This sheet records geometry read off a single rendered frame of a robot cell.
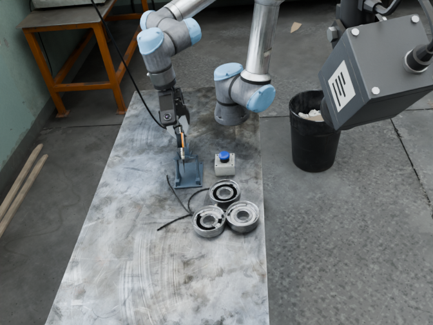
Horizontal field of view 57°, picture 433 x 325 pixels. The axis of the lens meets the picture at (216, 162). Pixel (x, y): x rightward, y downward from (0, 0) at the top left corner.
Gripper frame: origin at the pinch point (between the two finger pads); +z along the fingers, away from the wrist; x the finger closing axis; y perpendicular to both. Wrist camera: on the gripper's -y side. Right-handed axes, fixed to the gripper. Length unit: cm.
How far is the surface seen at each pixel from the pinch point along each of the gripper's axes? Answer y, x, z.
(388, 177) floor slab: 65, -102, 110
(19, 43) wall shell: 184, 129, 21
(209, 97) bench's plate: 52, -8, 20
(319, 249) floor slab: 19, -48, 104
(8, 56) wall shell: 166, 131, 21
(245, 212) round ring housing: -21.8, -16.0, 18.8
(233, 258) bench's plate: -37.1, -10.4, 20.5
